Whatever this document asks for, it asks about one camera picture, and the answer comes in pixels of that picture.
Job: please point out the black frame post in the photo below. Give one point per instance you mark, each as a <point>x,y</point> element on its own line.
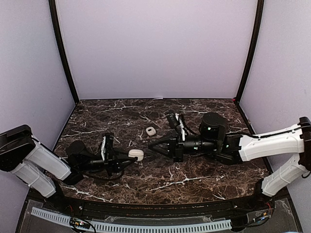
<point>61,50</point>
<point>251,50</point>

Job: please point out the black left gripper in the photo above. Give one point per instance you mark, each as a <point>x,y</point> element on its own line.
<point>112,159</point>

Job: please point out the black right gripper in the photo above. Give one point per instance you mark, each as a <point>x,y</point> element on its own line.
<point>170,152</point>

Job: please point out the left black frame post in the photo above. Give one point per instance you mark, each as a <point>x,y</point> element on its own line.
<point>61,50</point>

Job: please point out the right black frame post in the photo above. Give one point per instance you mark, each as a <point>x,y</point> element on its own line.
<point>251,50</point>

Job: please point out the white slotted cable duct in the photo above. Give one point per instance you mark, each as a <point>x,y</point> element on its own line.
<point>114,224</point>

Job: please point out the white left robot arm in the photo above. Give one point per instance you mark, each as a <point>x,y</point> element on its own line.
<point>23,155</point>

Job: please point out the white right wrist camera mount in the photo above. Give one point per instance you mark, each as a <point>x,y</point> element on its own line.
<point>182,128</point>

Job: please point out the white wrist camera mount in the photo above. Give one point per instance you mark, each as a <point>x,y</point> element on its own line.
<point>182,128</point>
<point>102,149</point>

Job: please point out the black front table rail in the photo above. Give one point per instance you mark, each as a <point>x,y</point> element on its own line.
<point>97,201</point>

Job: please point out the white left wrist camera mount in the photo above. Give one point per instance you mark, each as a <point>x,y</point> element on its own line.
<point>102,149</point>

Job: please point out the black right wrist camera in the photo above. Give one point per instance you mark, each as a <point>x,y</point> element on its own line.
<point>170,115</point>

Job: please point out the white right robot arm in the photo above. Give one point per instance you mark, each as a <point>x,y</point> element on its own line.
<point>213,141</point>

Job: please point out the white earbud charging case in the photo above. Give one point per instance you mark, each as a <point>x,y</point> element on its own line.
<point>137,154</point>

